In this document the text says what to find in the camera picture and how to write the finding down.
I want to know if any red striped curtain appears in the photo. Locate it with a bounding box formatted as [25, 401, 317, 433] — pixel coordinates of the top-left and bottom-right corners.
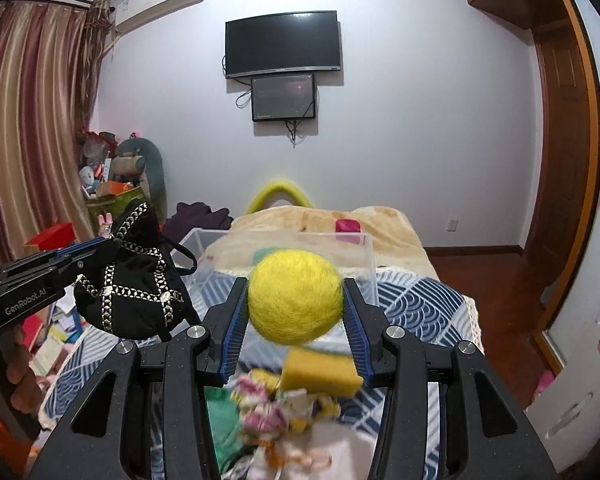
[0, 0, 111, 264]

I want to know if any white drawstring pouch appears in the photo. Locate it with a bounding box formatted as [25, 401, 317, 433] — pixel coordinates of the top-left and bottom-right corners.
[221, 422, 377, 480]

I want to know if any pink small box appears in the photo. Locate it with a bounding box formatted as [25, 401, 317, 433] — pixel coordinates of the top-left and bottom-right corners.
[335, 219, 364, 245]

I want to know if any green knitted glove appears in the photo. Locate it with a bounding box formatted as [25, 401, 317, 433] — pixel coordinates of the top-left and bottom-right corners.
[204, 387, 246, 474]

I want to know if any yellow sponge block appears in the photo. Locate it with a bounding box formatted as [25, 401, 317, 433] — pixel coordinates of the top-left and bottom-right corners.
[279, 348, 364, 398]

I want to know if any person's left hand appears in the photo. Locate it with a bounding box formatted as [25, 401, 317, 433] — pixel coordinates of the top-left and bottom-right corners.
[6, 325, 44, 415]

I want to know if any clear plastic storage box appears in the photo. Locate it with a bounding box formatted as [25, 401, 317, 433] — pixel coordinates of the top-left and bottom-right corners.
[173, 228, 378, 353]

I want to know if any blue white patterned cloth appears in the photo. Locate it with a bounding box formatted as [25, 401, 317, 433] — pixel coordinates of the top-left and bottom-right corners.
[38, 266, 483, 479]

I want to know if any grey plush toy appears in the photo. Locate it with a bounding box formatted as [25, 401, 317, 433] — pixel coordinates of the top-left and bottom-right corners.
[109, 136, 166, 222]

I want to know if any white suitcase with stickers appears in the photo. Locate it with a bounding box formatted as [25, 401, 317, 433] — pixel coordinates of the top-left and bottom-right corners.
[526, 314, 600, 472]

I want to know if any floral fabric scrunchie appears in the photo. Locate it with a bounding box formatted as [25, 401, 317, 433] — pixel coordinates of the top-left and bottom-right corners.
[230, 368, 341, 441]

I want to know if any yellow curved chair back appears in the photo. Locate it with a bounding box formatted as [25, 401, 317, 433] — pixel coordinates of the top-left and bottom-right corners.
[246, 180, 313, 214]

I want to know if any black bag with silver chains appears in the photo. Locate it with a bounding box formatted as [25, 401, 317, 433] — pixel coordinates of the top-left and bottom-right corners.
[73, 198, 200, 341]

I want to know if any yellow felt ball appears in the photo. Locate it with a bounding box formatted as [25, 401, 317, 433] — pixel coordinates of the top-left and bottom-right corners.
[247, 249, 343, 346]

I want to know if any white wall socket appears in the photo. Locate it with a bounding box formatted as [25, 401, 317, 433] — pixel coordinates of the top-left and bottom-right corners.
[446, 218, 458, 232]

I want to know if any large black wall television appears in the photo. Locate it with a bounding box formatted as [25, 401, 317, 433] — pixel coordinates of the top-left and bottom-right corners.
[224, 11, 342, 78]

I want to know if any pink rabbit plush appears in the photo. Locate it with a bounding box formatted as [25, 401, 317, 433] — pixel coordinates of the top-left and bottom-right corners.
[97, 211, 114, 238]

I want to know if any red box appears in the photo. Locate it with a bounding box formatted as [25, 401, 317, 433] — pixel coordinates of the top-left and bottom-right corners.
[24, 222, 76, 256]

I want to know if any dark purple clothing pile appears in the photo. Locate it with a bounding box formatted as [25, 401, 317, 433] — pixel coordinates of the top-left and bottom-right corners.
[162, 202, 234, 243]

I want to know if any green cardboard box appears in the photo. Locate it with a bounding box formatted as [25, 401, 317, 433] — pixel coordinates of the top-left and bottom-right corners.
[85, 181, 145, 234]

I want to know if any small wall monitor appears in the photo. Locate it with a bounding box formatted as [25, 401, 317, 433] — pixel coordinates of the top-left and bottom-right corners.
[251, 74, 316, 122]

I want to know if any brown wooden door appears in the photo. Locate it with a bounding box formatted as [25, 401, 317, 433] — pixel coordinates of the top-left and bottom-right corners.
[524, 0, 600, 373]

